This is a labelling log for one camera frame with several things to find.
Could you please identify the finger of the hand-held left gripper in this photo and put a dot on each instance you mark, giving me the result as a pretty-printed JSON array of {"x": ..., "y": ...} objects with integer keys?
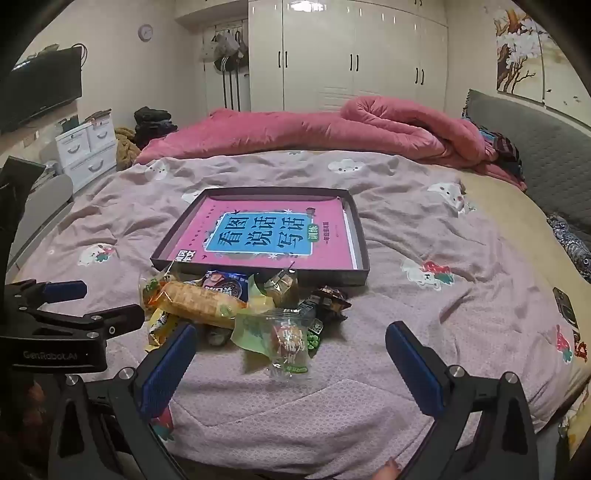
[
  {"x": 106, "y": 321},
  {"x": 64, "y": 290}
]

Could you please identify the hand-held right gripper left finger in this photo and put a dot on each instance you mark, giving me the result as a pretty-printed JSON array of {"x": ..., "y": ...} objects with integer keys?
[{"x": 168, "y": 369}]

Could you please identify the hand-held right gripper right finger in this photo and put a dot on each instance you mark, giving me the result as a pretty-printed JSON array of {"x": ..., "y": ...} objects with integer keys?
[{"x": 413, "y": 364}]

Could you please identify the yellow snack packet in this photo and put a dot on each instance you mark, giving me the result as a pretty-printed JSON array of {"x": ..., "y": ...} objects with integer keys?
[{"x": 159, "y": 325}]

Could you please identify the clear nut brittle packet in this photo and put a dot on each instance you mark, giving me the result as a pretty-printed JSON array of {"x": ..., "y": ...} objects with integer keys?
[
  {"x": 152, "y": 288},
  {"x": 288, "y": 344}
]

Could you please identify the orange biscuit packet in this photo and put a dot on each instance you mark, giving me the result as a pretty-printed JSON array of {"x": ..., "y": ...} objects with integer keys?
[{"x": 198, "y": 302}]

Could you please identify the light green snack packet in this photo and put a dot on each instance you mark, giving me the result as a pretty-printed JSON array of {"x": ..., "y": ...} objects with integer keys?
[{"x": 247, "y": 334}]

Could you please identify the blue cookie packet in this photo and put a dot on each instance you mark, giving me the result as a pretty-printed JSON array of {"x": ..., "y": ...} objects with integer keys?
[{"x": 226, "y": 282}]

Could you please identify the black green pea packet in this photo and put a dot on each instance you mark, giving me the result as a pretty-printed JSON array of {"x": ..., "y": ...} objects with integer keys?
[{"x": 325, "y": 302}]

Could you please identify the dark shallow cardboard box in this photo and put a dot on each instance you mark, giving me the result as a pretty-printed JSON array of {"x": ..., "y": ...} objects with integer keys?
[{"x": 361, "y": 249}]

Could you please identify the clear cake packet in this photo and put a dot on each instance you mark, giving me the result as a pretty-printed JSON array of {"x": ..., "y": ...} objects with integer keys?
[{"x": 282, "y": 287}]

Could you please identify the printed lilac bedsheet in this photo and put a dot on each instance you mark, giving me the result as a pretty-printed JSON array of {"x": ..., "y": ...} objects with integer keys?
[{"x": 438, "y": 323}]

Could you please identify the dark wooden cabinet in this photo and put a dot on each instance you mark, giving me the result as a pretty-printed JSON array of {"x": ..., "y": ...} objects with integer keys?
[{"x": 16, "y": 207}]

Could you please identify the white drawer cabinet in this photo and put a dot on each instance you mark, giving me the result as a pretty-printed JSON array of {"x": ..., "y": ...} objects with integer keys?
[{"x": 87, "y": 161}]

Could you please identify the yellow knitted blanket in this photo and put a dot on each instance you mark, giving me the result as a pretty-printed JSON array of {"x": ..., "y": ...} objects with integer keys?
[{"x": 125, "y": 150}]

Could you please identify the black phone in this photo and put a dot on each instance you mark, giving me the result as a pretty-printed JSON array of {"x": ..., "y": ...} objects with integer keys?
[{"x": 565, "y": 308}]

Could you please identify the pink book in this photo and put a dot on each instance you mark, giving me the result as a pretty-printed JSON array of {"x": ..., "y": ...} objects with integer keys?
[{"x": 323, "y": 217}]

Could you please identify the beige bed sheet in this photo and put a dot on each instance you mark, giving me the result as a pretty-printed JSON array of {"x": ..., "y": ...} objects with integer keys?
[{"x": 508, "y": 207}]

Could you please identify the dark clothes pile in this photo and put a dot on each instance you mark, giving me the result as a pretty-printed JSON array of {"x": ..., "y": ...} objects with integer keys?
[{"x": 154, "y": 121}]

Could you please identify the dark patterned pillow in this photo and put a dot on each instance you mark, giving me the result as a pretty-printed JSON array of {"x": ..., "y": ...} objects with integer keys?
[{"x": 575, "y": 247}]

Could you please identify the black television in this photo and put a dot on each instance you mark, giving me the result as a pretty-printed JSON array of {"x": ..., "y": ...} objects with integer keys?
[{"x": 41, "y": 87}]

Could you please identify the striped dark clothing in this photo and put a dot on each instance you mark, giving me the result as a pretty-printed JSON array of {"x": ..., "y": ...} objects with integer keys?
[{"x": 505, "y": 147}]

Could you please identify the pink quilt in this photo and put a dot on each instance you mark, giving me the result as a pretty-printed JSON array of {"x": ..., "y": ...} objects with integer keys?
[{"x": 323, "y": 129}]

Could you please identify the grey padded headboard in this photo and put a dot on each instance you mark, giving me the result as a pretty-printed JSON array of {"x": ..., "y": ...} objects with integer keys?
[{"x": 545, "y": 143}]

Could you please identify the hanging bags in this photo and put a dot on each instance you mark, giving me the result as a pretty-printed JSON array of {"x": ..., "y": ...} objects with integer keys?
[{"x": 226, "y": 46}]

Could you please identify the white wardrobe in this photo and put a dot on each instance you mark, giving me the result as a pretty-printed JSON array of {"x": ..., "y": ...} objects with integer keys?
[{"x": 323, "y": 55}]

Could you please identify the round wall clock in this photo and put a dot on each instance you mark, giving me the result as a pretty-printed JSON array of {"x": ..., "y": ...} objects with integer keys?
[{"x": 146, "y": 33}]

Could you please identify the blossom wall painting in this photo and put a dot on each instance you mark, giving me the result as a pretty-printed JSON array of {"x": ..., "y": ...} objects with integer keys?
[{"x": 517, "y": 46}]

